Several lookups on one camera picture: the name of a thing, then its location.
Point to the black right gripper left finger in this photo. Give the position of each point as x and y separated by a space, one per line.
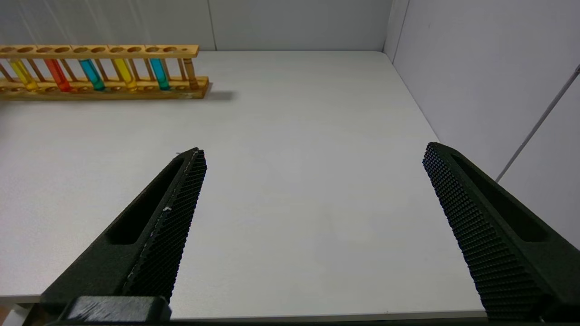
113 262

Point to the wooden test tube rack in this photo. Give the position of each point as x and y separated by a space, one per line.
190 88

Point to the test tube with teal pigment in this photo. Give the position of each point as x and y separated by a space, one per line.
93 76
159 74

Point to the test tube with red pigment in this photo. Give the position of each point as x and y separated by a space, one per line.
58 77

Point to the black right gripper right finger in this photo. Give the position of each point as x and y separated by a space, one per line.
498 244

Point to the test tube with yellow pigment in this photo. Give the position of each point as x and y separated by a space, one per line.
124 74
25 77

